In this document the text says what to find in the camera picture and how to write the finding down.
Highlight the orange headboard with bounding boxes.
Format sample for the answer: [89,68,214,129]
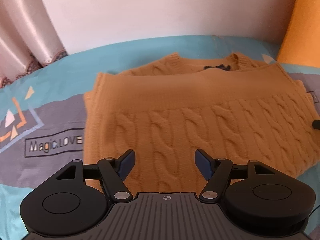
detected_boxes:
[277,0,320,68]

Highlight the blue patterned bed sheet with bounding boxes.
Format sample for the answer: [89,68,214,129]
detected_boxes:
[0,34,320,240]

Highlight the mustard cable-knit cardigan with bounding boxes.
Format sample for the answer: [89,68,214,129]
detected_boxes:
[84,53,319,193]

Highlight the pink embroidered curtain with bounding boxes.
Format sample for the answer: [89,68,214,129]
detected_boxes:
[1,0,67,87]

